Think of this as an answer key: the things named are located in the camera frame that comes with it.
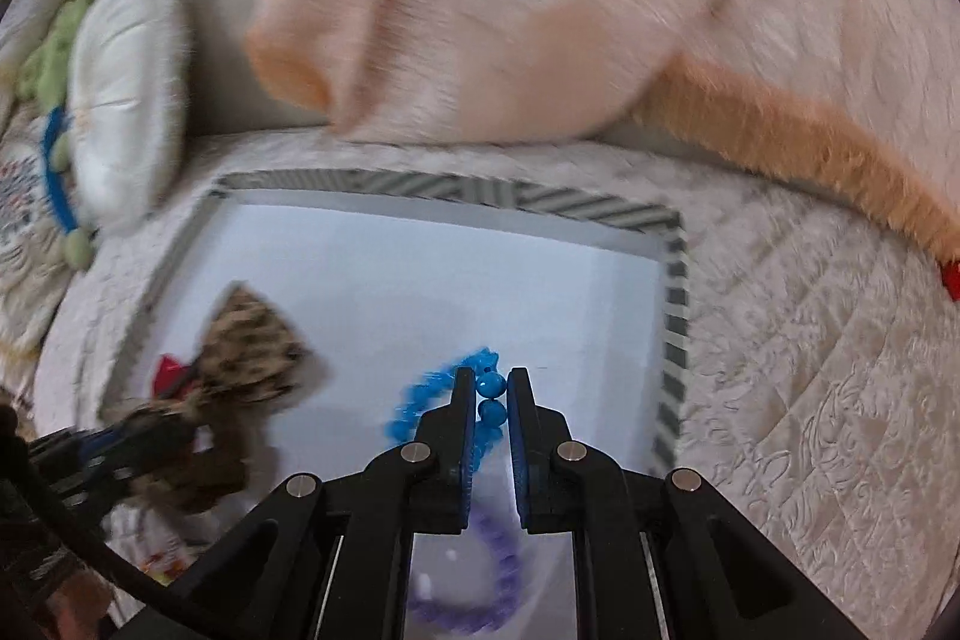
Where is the floral embroidered pillow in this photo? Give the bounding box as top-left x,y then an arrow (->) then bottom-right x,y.
0,115 -> 77,352

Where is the black cable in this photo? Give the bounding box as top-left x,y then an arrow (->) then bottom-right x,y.
0,441 -> 226,637

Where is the purple bead bracelet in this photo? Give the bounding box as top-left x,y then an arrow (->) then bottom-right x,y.
409,511 -> 524,637

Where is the leopard print hair bow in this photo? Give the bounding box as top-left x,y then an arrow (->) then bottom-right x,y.
124,284 -> 312,515

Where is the green and blue plush toy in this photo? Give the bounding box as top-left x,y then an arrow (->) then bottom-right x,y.
15,0 -> 104,268

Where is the striped-rim white tray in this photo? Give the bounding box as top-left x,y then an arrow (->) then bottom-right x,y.
97,169 -> 689,640

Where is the white round fringed cushion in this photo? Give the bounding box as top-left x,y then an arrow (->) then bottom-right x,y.
69,0 -> 193,233

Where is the grey padded headboard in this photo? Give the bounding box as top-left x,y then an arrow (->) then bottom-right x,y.
105,0 -> 332,140

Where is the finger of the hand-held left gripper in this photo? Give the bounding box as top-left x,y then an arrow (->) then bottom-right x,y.
30,460 -> 155,515
30,419 -> 197,470

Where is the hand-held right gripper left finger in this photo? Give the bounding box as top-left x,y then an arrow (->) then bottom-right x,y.
112,367 -> 481,640

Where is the peach fringed blanket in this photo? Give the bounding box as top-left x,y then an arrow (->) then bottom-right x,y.
244,0 -> 960,272

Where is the blue bead bracelet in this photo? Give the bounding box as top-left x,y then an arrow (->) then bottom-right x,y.
386,347 -> 512,461

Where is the red hair bow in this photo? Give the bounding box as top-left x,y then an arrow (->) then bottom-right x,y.
152,353 -> 198,398

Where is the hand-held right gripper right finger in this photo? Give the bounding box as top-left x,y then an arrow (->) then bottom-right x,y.
507,367 -> 901,640

